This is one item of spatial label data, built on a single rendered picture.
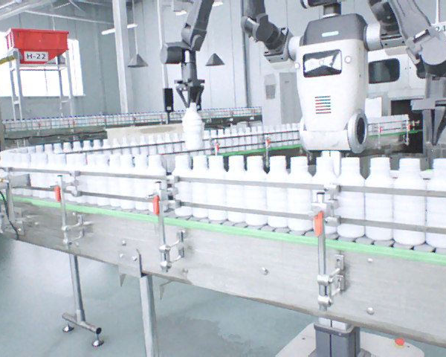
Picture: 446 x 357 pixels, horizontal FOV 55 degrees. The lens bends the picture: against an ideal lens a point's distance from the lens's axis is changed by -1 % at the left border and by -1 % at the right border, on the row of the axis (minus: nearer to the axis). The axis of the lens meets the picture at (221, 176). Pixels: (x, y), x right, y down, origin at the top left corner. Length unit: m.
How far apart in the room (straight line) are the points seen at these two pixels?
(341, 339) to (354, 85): 0.94
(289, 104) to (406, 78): 2.82
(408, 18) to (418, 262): 0.57
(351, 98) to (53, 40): 6.73
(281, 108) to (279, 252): 6.15
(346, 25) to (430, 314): 1.06
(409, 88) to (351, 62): 3.26
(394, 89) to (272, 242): 4.00
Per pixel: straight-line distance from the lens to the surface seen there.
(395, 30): 1.57
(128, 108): 11.90
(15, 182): 1.81
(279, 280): 1.04
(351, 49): 1.57
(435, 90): 1.11
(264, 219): 1.06
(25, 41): 7.80
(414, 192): 0.89
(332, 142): 1.59
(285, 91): 7.19
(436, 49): 1.07
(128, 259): 1.37
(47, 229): 1.72
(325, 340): 1.84
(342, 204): 0.94
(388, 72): 4.94
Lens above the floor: 1.27
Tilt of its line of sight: 8 degrees down
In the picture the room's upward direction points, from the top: 3 degrees counter-clockwise
